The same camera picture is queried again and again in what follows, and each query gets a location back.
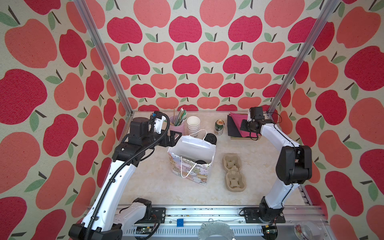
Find white patterned paper gift bag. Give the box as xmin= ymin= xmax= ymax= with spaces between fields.
xmin=167 ymin=135 xmax=216 ymax=186

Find black plastic cup lid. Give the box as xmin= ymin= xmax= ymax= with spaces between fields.
xmin=196 ymin=160 xmax=207 ymax=165

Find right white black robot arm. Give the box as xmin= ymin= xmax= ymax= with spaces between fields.
xmin=241 ymin=107 xmax=312 ymax=223

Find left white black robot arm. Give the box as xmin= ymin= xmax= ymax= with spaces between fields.
xmin=69 ymin=111 xmax=170 ymax=240

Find stack of pink napkins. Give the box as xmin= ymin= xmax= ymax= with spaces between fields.
xmin=227 ymin=113 xmax=262 ymax=139

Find green beverage can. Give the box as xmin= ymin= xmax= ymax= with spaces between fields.
xmin=215 ymin=120 xmax=225 ymax=136

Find pink straw holder cup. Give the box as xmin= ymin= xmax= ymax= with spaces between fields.
xmin=169 ymin=116 xmax=186 ymax=135

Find stack of black cup lids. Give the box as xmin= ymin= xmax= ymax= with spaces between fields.
xmin=204 ymin=133 xmax=217 ymax=145

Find wrapped straws and stirrers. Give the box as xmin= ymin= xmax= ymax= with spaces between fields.
xmin=174 ymin=108 xmax=187 ymax=126

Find stack of white paper cups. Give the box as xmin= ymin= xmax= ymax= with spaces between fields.
xmin=187 ymin=116 xmax=201 ymax=135

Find brown cardboard cup carrier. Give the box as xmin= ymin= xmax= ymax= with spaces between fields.
xmin=223 ymin=154 xmax=247 ymax=192

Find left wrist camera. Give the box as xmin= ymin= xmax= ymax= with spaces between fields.
xmin=152 ymin=111 xmax=166 ymax=134

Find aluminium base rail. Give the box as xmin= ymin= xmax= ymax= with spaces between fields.
xmin=73 ymin=205 xmax=335 ymax=240

